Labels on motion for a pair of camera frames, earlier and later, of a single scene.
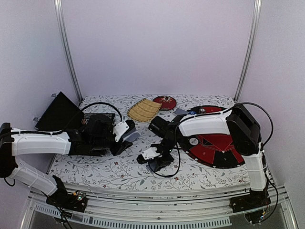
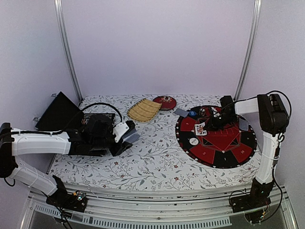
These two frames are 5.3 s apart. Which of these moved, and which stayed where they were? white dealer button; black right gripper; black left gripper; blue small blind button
Moved: black right gripper
Stayed: white dealer button; blue small blind button; black left gripper
